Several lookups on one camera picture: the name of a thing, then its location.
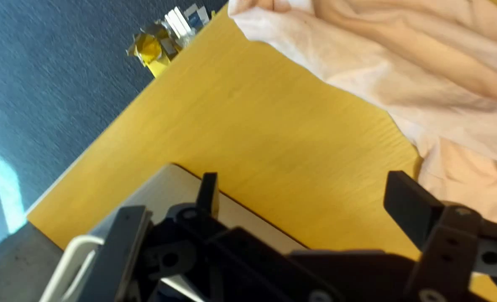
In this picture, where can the concrete pillar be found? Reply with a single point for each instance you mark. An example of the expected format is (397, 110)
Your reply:
(14, 269)

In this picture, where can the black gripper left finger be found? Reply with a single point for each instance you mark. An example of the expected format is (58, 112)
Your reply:
(207, 196)

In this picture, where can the peach printed t-shirt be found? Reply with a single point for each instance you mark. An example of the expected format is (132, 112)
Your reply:
(427, 73)

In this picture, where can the white plastic storage bin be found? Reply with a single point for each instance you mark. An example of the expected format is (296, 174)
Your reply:
(171, 187)

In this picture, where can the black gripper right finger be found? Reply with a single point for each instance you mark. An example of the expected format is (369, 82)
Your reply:
(422, 219)

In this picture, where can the small white box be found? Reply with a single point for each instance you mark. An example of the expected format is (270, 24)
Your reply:
(192, 14)

